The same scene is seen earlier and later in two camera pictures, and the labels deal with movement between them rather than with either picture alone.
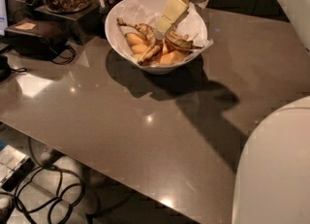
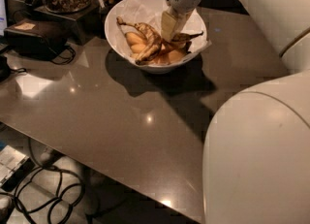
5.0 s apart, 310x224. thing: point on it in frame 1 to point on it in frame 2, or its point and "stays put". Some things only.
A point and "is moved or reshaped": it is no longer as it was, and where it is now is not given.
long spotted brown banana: [153, 49] stays put
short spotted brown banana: [181, 44] is moved or reshaped
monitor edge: [3, 14] stays put
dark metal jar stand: [82, 26] stays put
